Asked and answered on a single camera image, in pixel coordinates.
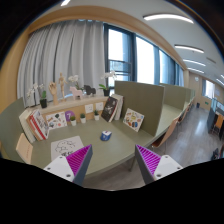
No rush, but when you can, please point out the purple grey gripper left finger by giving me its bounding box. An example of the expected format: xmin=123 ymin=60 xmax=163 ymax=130
xmin=44 ymin=145 xmax=93 ymax=186

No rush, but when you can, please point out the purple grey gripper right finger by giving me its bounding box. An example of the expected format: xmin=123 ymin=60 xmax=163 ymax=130
xmin=135 ymin=145 xmax=182 ymax=184

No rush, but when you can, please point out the white doodle mouse pad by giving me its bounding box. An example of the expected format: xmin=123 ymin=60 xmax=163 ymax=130
xmin=51 ymin=136 xmax=83 ymax=160

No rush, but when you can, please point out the wooden chair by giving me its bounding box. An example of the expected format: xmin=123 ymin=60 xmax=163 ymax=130
xmin=151 ymin=115 xmax=181 ymax=149

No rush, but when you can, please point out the small potted plant left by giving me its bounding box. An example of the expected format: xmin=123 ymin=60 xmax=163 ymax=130
xmin=70 ymin=116 xmax=76 ymax=126

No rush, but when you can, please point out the small potted plant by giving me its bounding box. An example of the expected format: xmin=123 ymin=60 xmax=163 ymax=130
xmin=80 ymin=113 xmax=86 ymax=124
xmin=70 ymin=116 xmax=76 ymax=126
xmin=94 ymin=110 xmax=99 ymax=121

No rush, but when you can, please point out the white sticker card left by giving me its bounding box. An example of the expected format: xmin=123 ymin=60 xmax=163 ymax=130
xmin=46 ymin=112 xmax=67 ymax=130

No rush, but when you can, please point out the colourful illustrated card right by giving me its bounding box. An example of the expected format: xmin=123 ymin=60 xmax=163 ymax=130
xmin=123 ymin=108 xmax=144 ymax=132

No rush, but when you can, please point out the beige notebook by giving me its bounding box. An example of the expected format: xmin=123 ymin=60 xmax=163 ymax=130
xmin=16 ymin=133 xmax=33 ymax=164

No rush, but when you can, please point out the small potted plant middle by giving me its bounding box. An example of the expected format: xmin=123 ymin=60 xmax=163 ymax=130
xmin=80 ymin=113 xmax=86 ymax=124

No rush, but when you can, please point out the purple round card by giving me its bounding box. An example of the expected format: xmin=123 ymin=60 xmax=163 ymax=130
xmin=65 ymin=110 xmax=75 ymax=122

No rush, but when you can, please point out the wooden shelf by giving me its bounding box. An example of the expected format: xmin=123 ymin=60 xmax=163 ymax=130
xmin=30 ymin=96 xmax=107 ymax=122

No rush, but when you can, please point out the small potted plant right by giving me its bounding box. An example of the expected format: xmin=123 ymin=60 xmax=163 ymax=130
xmin=94 ymin=110 xmax=99 ymax=121

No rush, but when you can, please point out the red white book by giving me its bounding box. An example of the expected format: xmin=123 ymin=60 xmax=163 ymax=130
xmin=26 ymin=109 xmax=49 ymax=141

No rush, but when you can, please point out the white leaning book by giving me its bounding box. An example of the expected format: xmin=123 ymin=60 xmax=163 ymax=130
xmin=112 ymin=94 xmax=124 ymax=120

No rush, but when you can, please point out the green desk divider panel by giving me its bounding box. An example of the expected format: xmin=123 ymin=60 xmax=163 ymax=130
xmin=115 ymin=81 xmax=165 ymax=136

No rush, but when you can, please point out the cream book left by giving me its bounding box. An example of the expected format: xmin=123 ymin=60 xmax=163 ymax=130
xmin=19 ymin=110 xmax=35 ymax=143

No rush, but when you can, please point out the black cover book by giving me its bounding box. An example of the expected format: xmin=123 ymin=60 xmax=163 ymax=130
xmin=101 ymin=97 xmax=118 ymax=122

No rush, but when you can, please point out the pink horse figurine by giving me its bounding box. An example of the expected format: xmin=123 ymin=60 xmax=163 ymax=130
xmin=70 ymin=86 xmax=82 ymax=100

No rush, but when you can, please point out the black animal figurine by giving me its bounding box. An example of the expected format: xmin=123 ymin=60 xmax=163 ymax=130
xmin=84 ymin=85 xmax=96 ymax=95

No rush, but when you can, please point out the white orchid black pot left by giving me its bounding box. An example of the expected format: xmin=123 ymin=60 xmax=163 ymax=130
xmin=27 ymin=83 xmax=47 ymax=109

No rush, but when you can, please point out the white orchid black pot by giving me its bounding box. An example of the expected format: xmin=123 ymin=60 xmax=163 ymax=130
xmin=27 ymin=83 xmax=47 ymax=109
xmin=99 ymin=71 xmax=117 ymax=96

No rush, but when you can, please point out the wooden hand model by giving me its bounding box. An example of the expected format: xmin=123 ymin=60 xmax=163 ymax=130
xmin=48 ymin=82 xmax=58 ymax=105

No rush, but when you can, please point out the white orchid black pot right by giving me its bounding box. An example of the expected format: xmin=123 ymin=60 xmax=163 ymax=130
xmin=99 ymin=71 xmax=117 ymax=96

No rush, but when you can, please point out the wooden mannequin figure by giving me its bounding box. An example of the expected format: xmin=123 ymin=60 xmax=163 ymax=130
xmin=58 ymin=73 xmax=68 ymax=101

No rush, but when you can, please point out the white orchid middle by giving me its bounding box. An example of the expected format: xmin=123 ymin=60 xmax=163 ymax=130
xmin=68 ymin=75 xmax=81 ymax=90

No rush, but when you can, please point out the grey curtain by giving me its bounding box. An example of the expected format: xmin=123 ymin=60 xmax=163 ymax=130
xmin=17 ymin=20 xmax=105 ymax=107

